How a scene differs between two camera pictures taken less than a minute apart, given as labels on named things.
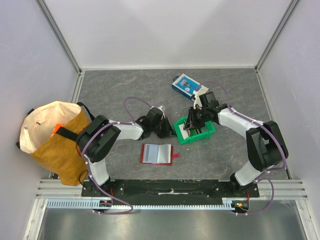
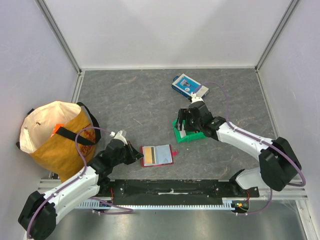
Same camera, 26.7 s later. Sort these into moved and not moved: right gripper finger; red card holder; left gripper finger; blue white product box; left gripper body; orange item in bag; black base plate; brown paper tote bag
Moved: left gripper body; left gripper finger; right gripper finger
Not moved: black base plate; brown paper tote bag; blue white product box; red card holder; orange item in bag
